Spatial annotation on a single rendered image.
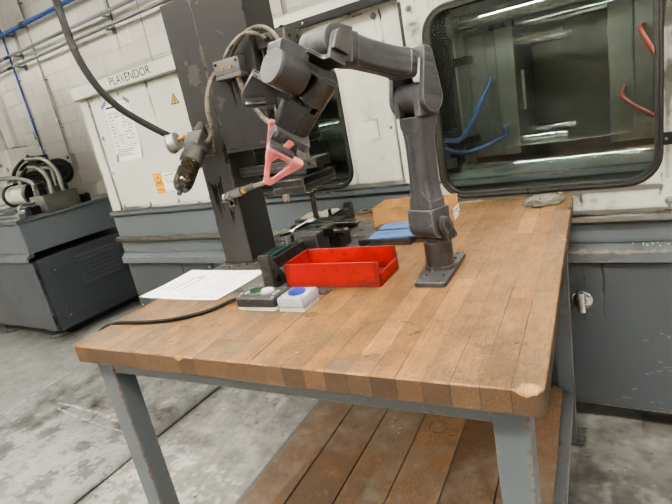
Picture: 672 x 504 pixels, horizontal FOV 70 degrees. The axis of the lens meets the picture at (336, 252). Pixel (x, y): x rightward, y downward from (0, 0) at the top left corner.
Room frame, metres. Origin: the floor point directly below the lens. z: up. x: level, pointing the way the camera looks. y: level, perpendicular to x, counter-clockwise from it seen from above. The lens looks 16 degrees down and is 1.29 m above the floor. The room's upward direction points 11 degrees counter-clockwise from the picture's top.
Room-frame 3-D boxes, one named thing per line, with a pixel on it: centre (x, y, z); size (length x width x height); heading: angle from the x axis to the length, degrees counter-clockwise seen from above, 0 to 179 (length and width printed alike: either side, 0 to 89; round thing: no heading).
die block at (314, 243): (1.37, 0.04, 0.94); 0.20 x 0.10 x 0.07; 150
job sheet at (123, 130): (2.75, 1.01, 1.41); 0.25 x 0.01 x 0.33; 57
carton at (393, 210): (1.52, -0.28, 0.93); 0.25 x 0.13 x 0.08; 60
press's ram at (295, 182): (1.39, 0.11, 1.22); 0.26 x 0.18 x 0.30; 60
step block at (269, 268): (1.16, 0.16, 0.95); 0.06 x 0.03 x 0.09; 150
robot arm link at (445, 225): (1.03, -0.22, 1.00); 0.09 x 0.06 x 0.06; 39
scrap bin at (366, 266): (1.12, 0.00, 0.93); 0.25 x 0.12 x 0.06; 60
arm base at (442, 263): (1.03, -0.23, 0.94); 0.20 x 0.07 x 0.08; 150
